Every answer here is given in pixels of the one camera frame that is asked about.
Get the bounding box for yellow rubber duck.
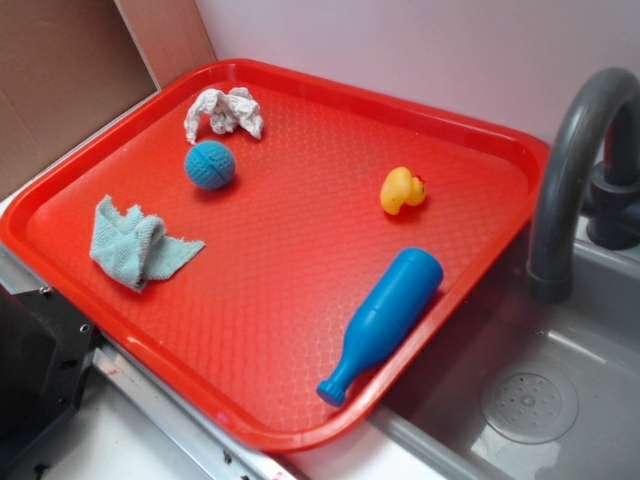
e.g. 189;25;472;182
380;166;427;215

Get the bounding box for blue plastic bottle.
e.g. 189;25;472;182
316;248;444;407

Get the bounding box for light blue cloth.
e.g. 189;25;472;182
89;195;205;293

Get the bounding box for crumpled white paper towel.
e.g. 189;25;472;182
183;87;264;145

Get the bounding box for red plastic tray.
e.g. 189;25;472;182
1;60;549;452

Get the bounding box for grey plastic sink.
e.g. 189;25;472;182
371;234;639;479

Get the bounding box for silver metal rail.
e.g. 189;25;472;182
0;247;296;480

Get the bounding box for grey toy faucet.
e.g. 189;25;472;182
527;67;639;303

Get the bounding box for blue knitted ball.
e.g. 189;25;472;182
184;141;236;190

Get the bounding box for brown cardboard panel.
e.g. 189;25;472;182
1;1;216;198

